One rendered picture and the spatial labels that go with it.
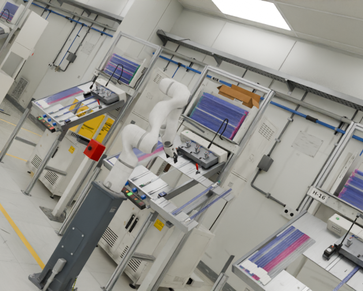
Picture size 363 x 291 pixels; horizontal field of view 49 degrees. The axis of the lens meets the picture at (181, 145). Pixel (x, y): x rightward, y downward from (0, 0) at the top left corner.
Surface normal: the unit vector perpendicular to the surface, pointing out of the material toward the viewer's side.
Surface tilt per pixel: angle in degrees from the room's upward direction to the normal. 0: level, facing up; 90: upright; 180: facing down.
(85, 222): 90
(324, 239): 44
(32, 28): 90
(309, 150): 90
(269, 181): 90
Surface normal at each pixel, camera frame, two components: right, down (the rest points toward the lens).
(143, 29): 0.65, 0.40
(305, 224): -0.03, -0.84
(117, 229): -0.56, -0.33
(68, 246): -0.29, -0.16
